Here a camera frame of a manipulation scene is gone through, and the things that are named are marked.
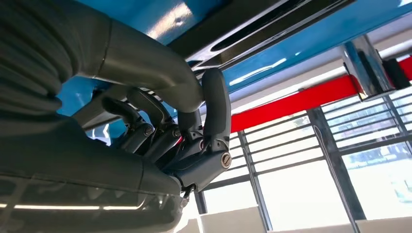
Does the red barrier belt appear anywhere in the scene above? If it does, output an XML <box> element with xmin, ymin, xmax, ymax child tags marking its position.
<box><xmin>230</xmin><ymin>74</ymin><xmax>358</xmax><ymax>133</ymax></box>
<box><xmin>397</xmin><ymin>55</ymin><xmax>412</xmax><ymax>81</ymax></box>

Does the blue metal shelf rack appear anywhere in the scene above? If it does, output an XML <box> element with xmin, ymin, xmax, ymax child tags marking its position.
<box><xmin>56</xmin><ymin>0</ymin><xmax>412</xmax><ymax>147</ymax></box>

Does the chrome stanchion post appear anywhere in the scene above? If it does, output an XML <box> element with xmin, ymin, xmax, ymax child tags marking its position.
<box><xmin>341</xmin><ymin>34</ymin><xmax>411</xmax><ymax>102</ymax></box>

